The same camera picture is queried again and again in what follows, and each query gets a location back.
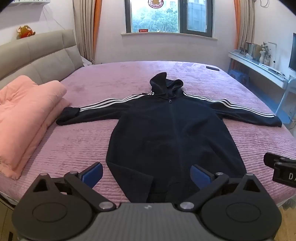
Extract black monitor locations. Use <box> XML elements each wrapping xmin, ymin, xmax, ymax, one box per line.
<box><xmin>288</xmin><ymin>32</ymin><xmax>296</xmax><ymax>72</ymax></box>

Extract grey padded headboard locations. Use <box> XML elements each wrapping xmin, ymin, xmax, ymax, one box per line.
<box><xmin>0</xmin><ymin>29</ymin><xmax>85</xmax><ymax>90</ymax></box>

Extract dark framed window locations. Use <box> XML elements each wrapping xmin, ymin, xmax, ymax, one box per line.
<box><xmin>124</xmin><ymin>0</ymin><xmax>213</xmax><ymax>38</ymax></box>

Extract row of books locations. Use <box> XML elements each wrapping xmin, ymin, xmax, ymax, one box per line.
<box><xmin>245</xmin><ymin>41</ymin><xmax>262</xmax><ymax>61</ymax></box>

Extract white vase with flowers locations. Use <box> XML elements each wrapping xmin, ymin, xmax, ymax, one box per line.
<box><xmin>259</xmin><ymin>42</ymin><xmax>271</xmax><ymax>64</ymax></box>

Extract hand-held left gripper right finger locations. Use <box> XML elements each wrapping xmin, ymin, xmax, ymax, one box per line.
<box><xmin>178</xmin><ymin>164</ymin><xmax>267</xmax><ymax>212</ymax></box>

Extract folded pink duvet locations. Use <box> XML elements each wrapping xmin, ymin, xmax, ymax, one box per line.
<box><xmin>0</xmin><ymin>75</ymin><xmax>71</xmax><ymax>181</ymax></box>

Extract white air conditioner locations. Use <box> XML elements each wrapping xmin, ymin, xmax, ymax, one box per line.
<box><xmin>10</xmin><ymin>0</ymin><xmax>50</xmax><ymax>5</ymax></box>

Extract black hooded jacket white stripes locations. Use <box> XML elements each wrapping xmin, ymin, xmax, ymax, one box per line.
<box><xmin>55</xmin><ymin>72</ymin><xmax>283</xmax><ymax>204</ymax></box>

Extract orange curtain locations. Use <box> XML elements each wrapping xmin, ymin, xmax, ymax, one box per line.
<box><xmin>94</xmin><ymin>0</ymin><xmax>102</xmax><ymax>59</ymax></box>
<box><xmin>233</xmin><ymin>0</ymin><xmax>242</xmax><ymax>50</ymax></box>

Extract bed with pink quilted cover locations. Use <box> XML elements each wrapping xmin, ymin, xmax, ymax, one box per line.
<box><xmin>0</xmin><ymin>61</ymin><xmax>296</xmax><ymax>209</ymax></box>

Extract white window sill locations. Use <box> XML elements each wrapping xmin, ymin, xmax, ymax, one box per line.
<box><xmin>121</xmin><ymin>32</ymin><xmax>218</xmax><ymax>42</ymax></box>

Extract white keyboard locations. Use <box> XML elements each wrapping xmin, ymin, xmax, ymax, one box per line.
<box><xmin>259</xmin><ymin>63</ymin><xmax>287</xmax><ymax>77</ymax></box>

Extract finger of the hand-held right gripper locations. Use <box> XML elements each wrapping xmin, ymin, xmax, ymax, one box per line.
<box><xmin>264</xmin><ymin>152</ymin><xmax>296</xmax><ymax>168</ymax></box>

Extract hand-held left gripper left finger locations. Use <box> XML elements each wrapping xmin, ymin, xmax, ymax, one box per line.
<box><xmin>24</xmin><ymin>162</ymin><xmax>117</xmax><ymax>212</ymax></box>

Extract beige curtain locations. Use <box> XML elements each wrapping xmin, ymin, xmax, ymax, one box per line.
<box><xmin>73</xmin><ymin>0</ymin><xmax>96</xmax><ymax>61</ymax></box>
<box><xmin>238</xmin><ymin>0</ymin><xmax>256</xmax><ymax>50</ymax></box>

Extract white desk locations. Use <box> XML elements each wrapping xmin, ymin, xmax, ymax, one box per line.
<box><xmin>228</xmin><ymin>50</ymin><xmax>296</xmax><ymax>88</ymax></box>

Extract brown plush toy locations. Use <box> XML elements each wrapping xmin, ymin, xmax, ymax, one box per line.
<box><xmin>16</xmin><ymin>24</ymin><xmax>36</xmax><ymax>39</ymax></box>

